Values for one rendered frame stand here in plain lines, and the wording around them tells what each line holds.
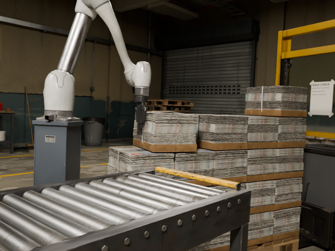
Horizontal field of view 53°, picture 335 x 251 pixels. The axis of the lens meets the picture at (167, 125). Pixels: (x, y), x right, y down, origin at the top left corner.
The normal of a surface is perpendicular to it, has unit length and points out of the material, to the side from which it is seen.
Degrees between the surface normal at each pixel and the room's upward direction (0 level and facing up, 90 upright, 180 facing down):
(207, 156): 90
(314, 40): 90
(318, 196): 90
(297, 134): 90
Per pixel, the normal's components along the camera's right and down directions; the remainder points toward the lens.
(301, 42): -0.67, 0.01
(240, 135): 0.50, 0.07
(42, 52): 0.74, 0.07
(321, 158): -0.87, -0.01
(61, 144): -0.17, 0.04
